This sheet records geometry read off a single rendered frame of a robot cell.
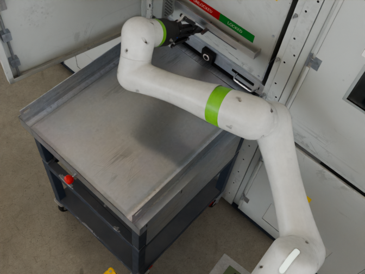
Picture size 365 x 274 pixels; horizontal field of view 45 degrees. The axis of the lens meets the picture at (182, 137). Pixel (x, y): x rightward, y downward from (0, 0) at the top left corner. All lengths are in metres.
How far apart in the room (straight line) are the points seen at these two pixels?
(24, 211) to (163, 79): 1.35
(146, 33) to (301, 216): 0.71
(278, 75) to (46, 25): 0.86
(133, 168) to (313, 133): 0.65
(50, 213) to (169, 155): 1.02
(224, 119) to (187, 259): 1.22
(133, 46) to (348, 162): 0.84
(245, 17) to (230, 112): 0.50
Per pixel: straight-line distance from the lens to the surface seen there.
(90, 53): 2.49
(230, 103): 1.20
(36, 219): 2.41
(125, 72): 1.39
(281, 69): 1.56
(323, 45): 1.38
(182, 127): 1.62
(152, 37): 1.37
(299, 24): 1.42
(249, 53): 1.61
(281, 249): 1.19
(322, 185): 1.80
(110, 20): 1.87
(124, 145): 1.57
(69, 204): 2.22
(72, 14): 1.75
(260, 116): 1.18
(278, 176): 1.33
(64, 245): 2.34
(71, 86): 1.72
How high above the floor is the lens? 2.18
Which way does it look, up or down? 57 degrees down
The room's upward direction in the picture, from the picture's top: 10 degrees clockwise
